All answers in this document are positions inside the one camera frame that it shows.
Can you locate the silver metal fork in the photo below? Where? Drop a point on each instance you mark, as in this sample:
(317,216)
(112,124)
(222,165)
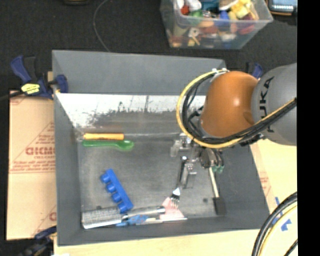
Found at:
(176,193)

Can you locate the grey metal bin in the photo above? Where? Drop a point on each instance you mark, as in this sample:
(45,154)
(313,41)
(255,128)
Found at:
(150,175)

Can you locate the blue flat toy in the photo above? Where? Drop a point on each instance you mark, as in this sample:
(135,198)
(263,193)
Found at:
(136,220)

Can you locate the blue block with pegs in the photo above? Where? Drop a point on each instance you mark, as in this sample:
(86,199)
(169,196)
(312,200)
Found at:
(117,191)

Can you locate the green plastic spoon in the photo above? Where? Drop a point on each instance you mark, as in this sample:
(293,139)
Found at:
(110,145)

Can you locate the pink flat piece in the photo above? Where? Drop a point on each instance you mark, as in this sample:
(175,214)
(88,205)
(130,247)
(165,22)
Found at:
(172,212)

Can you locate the orange stick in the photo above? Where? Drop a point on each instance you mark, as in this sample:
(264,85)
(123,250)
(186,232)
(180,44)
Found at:
(103,136)

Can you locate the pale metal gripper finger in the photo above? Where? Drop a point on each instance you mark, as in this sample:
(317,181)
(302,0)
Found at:
(192,170)
(185,178)

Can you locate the brown cardboard board red print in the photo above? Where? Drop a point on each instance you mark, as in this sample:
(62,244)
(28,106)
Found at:
(30,162)

